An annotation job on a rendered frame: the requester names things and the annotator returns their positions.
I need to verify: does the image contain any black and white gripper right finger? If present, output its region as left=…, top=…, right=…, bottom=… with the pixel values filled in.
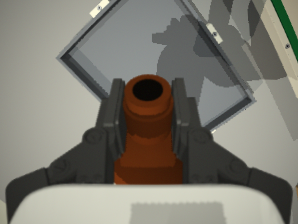
left=171, top=78, right=293, bottom=224

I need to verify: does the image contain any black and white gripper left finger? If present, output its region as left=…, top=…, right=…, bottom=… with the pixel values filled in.
left=5, top=79, right=127, bottom=224

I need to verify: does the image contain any brown glass bottle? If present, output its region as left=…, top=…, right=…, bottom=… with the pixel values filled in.
left=114, top=74, right=183, bottom=185

